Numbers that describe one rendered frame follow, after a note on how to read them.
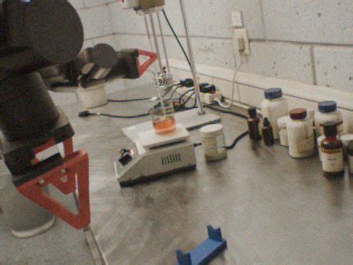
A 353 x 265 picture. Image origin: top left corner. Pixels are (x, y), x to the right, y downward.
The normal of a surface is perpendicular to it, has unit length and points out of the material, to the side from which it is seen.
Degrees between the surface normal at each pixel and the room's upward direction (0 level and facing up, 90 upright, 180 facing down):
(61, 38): 84
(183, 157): 90
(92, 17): 90
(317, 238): 0
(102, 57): 66
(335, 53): 90
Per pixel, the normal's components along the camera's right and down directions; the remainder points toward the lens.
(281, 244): -0.18, -0.94
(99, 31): 0.35, 0.22
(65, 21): 0.77, -0.07
